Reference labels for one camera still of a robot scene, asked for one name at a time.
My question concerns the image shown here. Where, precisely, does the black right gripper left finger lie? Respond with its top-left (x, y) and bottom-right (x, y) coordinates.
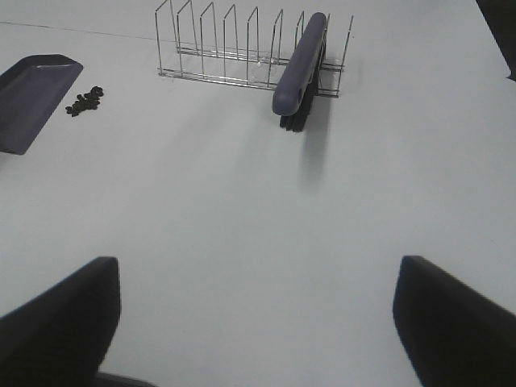
top-left (1, 256), bottom-right (121, 386)

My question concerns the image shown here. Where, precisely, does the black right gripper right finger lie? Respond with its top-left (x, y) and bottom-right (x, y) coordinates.
top-left (393, 256), bottom-right (515, 386)

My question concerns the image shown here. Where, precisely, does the pile of coffee beans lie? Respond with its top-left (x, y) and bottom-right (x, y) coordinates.
top-left (65, 85), bottom-right (104, 117)

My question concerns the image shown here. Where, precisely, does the grey plastic dustpan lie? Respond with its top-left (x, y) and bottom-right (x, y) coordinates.
top-left (1, 54), bottom-right (84, 156)

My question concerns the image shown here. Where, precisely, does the chrome wire dish rack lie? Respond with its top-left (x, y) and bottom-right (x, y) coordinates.
top-left (154, 0), bottom-right (355, 98)

